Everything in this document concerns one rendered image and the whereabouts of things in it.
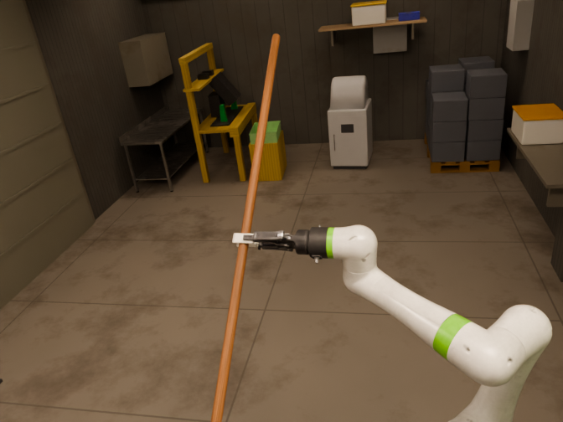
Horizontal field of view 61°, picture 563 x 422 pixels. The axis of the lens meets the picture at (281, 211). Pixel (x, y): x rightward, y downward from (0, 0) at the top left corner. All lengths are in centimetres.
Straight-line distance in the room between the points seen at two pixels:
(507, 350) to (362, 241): 44
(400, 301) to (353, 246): 20
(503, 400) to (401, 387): 214
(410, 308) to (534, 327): 30
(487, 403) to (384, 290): 45
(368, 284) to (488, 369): 39
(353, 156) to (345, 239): 562
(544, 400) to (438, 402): 67
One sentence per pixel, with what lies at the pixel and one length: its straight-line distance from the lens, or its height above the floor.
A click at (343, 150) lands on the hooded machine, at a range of 695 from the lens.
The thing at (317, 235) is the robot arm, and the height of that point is 199.
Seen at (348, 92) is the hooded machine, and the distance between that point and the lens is 684.
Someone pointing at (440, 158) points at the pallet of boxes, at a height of 21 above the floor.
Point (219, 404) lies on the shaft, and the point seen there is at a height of 165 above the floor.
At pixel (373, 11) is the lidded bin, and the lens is 718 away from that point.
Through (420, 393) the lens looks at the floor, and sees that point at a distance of 365.
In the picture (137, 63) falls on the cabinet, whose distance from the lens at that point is 765.
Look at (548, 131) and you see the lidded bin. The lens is 464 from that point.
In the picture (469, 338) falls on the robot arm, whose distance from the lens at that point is 128.
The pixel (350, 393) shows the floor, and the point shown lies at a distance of 363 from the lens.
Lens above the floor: 269
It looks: 27 degrees down
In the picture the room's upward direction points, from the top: 7 degrees counter-clockwise
